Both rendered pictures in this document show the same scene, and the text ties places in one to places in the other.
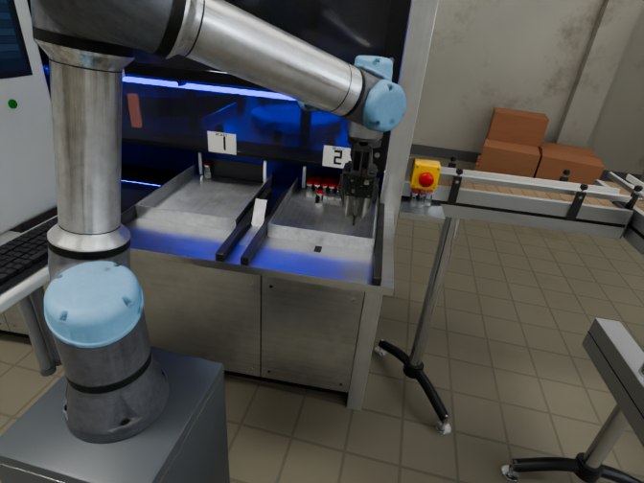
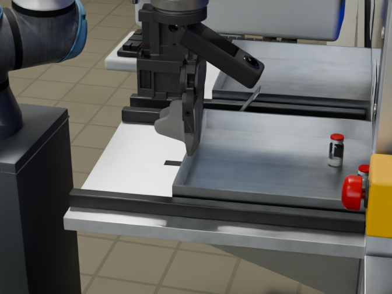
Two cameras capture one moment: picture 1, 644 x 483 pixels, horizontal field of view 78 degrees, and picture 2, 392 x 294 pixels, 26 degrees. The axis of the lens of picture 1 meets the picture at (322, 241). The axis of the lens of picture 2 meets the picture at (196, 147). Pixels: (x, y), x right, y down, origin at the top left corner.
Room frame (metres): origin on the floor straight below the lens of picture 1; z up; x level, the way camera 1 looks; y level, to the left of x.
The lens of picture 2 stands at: (0.93, -1.12, 1.48)
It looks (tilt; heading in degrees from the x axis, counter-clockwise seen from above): 27 degrees down; 94
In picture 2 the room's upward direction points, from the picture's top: straight up
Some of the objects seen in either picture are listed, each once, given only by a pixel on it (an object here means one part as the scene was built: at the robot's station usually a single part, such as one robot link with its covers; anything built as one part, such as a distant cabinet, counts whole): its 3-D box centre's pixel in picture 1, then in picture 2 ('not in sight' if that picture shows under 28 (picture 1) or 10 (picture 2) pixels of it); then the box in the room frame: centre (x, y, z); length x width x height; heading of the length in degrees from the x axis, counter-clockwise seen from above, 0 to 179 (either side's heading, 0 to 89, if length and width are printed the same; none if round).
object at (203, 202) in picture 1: (212, 193); (315, 77); (1.05, 0.32, 0.90); 0.34 x 0.26 x 0.04; 174
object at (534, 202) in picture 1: (508, 193); not in sight; (1.22, -0.58, 0.92); 0.69 x 0.15 x 0.16; 84
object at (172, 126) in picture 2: (361, 211); (175, 128); (0.84, -0.08, 0.98); 0.06 x 0.03 x 0.09; 174
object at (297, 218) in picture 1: (330, 209); (303, 163); (1.02, -0.01, 0.90); 0.34 x 0.26 x 0.04; 174
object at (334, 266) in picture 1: (263, 220); (266, 128); (0.96, 0.16, 0.87); 0.70 x 0.48 x 0.02; 84
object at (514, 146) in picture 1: (537, 153); not in sight; (4.07, -2.09, 0.34); 1.21 x 0.92 x 0.68; 80
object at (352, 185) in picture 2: (425, 178); (358, 193); (1.06, -0.27, 0.99); 0.04 x 0.04 x 0.04; 84
